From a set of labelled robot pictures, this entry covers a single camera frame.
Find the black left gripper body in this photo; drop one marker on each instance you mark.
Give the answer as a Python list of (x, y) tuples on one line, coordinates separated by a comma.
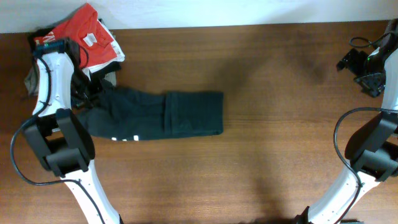
[(85, 92)]

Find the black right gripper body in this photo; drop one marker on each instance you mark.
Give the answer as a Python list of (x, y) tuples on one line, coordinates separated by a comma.
[(372, 80)]

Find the dark green t-shirt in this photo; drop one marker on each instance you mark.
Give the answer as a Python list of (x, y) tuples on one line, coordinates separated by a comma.
[(126, 114)]

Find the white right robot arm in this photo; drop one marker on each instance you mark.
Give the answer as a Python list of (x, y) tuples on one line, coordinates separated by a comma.
[(369, 158)]

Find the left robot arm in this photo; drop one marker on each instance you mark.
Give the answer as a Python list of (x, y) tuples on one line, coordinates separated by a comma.
[(59, 141)]

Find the black folded shirt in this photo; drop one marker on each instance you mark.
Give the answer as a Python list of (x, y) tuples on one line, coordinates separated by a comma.
[(102, 54)]

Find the white folded shirt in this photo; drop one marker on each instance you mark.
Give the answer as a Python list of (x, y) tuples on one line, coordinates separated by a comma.
[(102, 49)]

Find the olive grey folded garment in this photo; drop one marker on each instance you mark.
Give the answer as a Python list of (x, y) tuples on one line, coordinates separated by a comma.
[(31, 81)]

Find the red folded t-shirt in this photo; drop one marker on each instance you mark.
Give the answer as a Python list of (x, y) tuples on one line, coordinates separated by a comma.
[(85, 29)]

